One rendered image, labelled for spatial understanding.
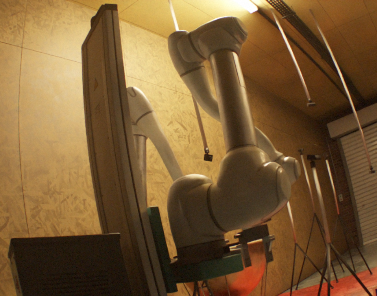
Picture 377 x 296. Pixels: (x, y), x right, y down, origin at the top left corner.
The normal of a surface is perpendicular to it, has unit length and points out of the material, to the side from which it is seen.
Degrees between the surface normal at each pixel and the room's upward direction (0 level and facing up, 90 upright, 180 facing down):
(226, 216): 120
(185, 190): 80
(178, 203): 87
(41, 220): 90
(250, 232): 90
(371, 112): 90
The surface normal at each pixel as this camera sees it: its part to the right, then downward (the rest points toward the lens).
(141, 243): 0.49, -0.34
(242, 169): -0.47, -0.40
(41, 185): 0.77, -0.33
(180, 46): -0.62, 0.16
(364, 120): -0.60, -0.10
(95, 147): -0.85, 0.03
